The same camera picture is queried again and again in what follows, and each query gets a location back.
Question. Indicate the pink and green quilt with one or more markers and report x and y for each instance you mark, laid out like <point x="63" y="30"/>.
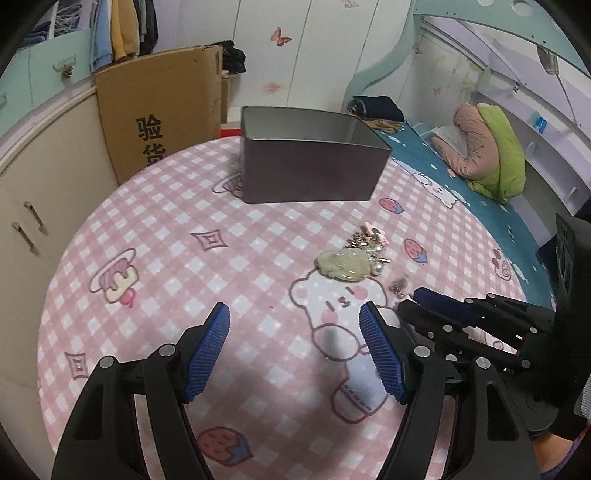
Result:
<point x="481" y="147"/>

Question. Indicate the pink butterfly wall sticker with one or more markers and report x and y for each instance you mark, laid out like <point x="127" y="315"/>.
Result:
<point x="279" y="39"/>

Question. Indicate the teal patterned bed sheet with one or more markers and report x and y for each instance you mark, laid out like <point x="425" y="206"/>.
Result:
<point x="449" y="238"/>

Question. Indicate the folded dark clothes stack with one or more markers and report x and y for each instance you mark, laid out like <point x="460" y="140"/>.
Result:
<point x="379" y="112"/>

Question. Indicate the mint drawer cabinet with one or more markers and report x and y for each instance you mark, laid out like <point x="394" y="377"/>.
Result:
<point x="38" y="73"/>

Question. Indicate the person's right hand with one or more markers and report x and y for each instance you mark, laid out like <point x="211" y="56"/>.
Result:
<point x="552" y="453"/>

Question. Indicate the large cardboard box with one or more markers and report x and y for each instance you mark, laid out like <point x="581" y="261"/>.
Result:
<point x="159" y="104"/>

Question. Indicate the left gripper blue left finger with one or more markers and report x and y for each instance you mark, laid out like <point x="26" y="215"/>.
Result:
<point x="101" y="438"/>

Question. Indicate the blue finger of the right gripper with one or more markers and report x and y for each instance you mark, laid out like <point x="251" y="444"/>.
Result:
<point x="451" y="338"/>
<point x="460" y="312"/>

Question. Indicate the pink checkered tablecloth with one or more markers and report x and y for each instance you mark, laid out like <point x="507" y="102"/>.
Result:
<point x="293" y="395"/>

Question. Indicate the hanging clothes in wardrobe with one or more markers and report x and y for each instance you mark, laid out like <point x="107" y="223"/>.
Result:
<point x="121" y="30"/>

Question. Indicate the dark grey metal tin box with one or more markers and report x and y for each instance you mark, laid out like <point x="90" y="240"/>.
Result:
<point x="306" y="155"/>

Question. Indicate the red ottoman with white top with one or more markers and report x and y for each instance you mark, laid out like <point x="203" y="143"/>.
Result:
<point x="230" y="129"/>

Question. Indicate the small cardboard box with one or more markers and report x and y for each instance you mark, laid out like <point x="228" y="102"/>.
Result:
<point x="224" y="99"/>

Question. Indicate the pink cat charm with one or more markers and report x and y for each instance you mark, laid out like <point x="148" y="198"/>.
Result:
<point x="375" y="233"/>

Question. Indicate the black clothes pile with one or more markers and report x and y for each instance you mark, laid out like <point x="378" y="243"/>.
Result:
<point x="233" y="59"/>

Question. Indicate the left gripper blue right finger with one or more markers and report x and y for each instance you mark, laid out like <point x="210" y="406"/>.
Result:
<point x="489" y="438"/>

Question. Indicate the pale green jade pendant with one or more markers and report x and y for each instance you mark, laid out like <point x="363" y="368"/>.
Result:
<point x="346" y="265"/>

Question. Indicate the small pink clip charm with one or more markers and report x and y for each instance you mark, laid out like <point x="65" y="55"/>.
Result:
<point x="399" y="288"/>

